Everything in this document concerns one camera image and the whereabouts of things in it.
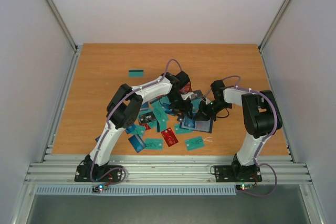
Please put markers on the aluminium frame post left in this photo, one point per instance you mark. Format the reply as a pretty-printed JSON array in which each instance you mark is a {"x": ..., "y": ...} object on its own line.
[{"x": 55, "y": 12}]

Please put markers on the black VIP card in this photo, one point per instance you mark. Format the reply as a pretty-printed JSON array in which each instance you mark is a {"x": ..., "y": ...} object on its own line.
[{"x": 147, "y": 117}]

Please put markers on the aluminium frame post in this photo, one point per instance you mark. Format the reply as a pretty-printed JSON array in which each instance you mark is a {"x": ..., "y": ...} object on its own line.
[
  {"x": 276, "y": 20},
  {"x": 55, "y": 12}
]

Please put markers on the teal VIP card front right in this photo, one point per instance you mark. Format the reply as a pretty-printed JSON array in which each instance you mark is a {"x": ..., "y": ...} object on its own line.
[{"x": 194, "y": 143}]

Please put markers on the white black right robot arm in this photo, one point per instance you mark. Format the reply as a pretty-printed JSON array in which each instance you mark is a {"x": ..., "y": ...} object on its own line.
[{"x": 261, "y": 120}]

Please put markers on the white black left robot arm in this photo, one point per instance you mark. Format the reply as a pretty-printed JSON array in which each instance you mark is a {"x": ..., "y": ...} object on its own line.
[{"x": 122, "y": 112}]

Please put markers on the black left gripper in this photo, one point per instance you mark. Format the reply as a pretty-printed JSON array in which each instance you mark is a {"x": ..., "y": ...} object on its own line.
[{"x": 184, "y": 109}]

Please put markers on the grey slotted cable duct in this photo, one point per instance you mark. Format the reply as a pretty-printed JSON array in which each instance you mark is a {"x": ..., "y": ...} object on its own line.
[{"x": 138, "y": 190}]

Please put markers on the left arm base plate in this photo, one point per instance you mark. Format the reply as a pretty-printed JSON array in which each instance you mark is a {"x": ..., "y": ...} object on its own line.
[{"x": 104, "y": 174}]

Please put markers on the aluminium frame post right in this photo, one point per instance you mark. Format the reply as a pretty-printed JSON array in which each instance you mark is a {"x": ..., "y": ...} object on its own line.
[{"x": 276, "y": 20}]

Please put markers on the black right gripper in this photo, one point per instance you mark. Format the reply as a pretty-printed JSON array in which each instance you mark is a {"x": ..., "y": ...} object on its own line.
[{"x": 205, "y": 109}]

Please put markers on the red card centre front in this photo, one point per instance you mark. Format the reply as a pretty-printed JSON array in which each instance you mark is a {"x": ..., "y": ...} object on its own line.
[{"x": 169, "y": 137}]

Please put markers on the dark blue card holder wallet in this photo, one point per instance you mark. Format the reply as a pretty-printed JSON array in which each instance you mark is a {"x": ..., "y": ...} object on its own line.
[{"x": 193, "y": 125}]

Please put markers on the blue striped card front left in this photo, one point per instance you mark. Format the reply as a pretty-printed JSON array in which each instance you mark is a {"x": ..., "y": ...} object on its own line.
[{"x": 137, "y": 143}]

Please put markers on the teal card with magnetic stripe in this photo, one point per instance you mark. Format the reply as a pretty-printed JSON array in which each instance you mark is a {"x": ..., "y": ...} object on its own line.
[{"x": 135, "y": 73}]

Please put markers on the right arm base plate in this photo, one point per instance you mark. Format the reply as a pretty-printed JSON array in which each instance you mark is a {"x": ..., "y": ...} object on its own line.
[{"x": 226, "y": 174}]

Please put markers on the teal vip card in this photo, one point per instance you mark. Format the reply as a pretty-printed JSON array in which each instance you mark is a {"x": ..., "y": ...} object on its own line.
[
  {"x": 154, "y": 144},
  {"x": 194, "y": 143}
]

